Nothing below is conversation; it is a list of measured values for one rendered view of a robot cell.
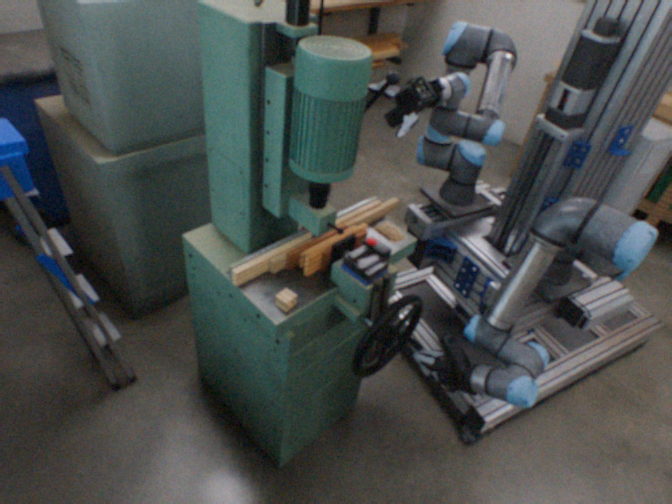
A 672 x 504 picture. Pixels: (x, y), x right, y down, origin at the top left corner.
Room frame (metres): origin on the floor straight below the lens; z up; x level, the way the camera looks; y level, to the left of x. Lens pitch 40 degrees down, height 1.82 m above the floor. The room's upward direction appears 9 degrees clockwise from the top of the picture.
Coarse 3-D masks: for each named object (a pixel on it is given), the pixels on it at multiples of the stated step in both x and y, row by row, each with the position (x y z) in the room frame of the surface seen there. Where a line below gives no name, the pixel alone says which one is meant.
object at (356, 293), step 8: (336, 264) 0.98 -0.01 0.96; (336, 272) 0.96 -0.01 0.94; (344, 272) 0.95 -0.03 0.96; (392, 272) 0.98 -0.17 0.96; (336, 280) 0.96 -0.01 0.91; (344, 280) 0.94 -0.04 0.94; (352, 280) 0.92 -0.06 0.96; (392, 280) 0.98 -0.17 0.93; (344, 288) 0.94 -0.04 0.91; (352, 288) 0.92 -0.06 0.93; (360, 288) 0.90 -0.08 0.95; (368, 288) 0.90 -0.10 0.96; (392, 288) 0.99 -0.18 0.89; (344, 296) 0.94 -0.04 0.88; (352, 296) 0.92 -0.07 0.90; (360, 296) 0.90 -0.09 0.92; (368, 296) 0.90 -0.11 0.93; (352, 304) 0.91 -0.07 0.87; (360, 304) 0.90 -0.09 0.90; (368, 304) 0.91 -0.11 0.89
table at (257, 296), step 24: (384, 240) 1.20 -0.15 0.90; (408, 240) 1.22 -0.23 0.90; (240, 288) 0.88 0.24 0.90; (264, 288) 0.90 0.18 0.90; (288, 288) 0.91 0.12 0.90; (312, 288) 0.93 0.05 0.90; (336, 288) 0.94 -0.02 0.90; (264, 312) 0.81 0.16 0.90; (288, 312) 0.82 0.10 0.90; (312, 312) 0.88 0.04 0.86; (360, 312) 0.89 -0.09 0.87
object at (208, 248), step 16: (208, 224) 1.26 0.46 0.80; (192, 240) 1.16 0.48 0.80; (208, 240) 1.18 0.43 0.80; (224, 240) 1.19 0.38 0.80; (192, 256) 1.15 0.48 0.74; (208, 256) 1.10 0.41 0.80; (224, 256) 1.11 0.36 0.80; (240, 256) 1.12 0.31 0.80; (208, 272) 1.08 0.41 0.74; (224, 272) 1.04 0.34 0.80; (224, 288) 1.02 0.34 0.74; (256, 320) 0.92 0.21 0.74; (320, 320) 0.91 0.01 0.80; (336, 320) 0.96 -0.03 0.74; (272, 336) 0.87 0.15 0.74; (288, 336) 0.83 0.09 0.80; (304, 336) 0.86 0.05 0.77; (288, 352) 0.82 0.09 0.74
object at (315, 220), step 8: (296, 192) 1.14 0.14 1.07; (304, 192) 1.15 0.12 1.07; (296, 200) 1.10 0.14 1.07; (304, 200) 1.11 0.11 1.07; (288, 208) 1.12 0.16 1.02; (296, 208) 1.10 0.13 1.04; (304, 208) 1.07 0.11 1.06; (312, 208) 1.07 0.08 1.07; (328, 208) 1.09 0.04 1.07; (296, 216) 1.09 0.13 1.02; (304, 216) 1.07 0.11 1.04; (312, 216) 1.05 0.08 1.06; (320, 216) 1.04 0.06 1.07; (328, 216) 1.06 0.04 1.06; (336, 216) 1.08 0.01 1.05; (304, 224) 1.07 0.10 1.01; (312, 224) 1.05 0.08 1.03; (320, 224) 1.04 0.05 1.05; (312, 232) 1.05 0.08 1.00; (320, 232) 1.04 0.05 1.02
